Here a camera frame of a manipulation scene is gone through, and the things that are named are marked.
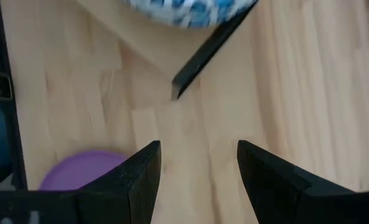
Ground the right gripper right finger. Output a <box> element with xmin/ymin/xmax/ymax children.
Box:
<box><xmin>236</xmin><ymin>139</ymin><xmax>369</xmax><ymax>224</ymax></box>

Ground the blue patterned paper plate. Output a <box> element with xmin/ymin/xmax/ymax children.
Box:
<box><xmin>121</xmin><ymin>0</ymin><xmax>259</xmax><ymax>29</ymax></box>

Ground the purple plastic plate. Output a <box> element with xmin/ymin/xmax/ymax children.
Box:
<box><xmin>38</xmin><ymin>150</ymin><xmax>131</xmax><ymax>191</ymax></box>

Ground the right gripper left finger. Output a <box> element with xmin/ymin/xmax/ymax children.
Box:
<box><xmin>0</xmin><ymin>140</ymin><xmax>162</xmax><ymax>224</ymax></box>

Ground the wooden shelf with black legs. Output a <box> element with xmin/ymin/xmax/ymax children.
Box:
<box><xmin>75</xmin><ymin>0</ymin><xmax>261</xmax><ymax>101</ymax></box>

